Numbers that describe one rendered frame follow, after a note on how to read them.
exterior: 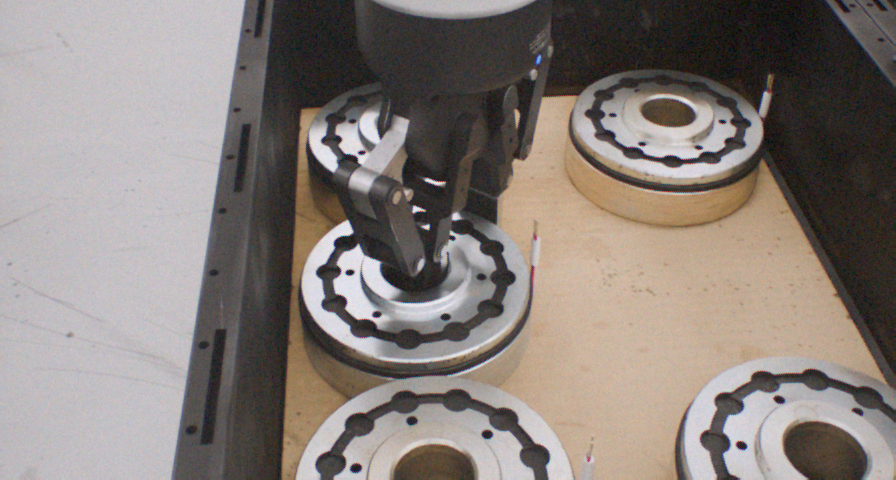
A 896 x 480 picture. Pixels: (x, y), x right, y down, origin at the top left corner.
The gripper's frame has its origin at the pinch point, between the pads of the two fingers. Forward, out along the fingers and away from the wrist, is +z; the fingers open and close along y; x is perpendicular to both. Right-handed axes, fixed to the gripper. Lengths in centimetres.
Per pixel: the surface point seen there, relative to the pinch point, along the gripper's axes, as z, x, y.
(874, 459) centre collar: -1.4, -19.5, -2.8
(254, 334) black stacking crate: -5.1, 0.7, -12.3
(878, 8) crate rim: -7.7, -12.8, 18.5
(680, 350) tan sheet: 2.3, -10.9, 1.9
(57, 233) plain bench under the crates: 15.3, 33.8, 0.9
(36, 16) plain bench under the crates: 15, 61, 22
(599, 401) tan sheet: 2.3, -9.1, -2.7
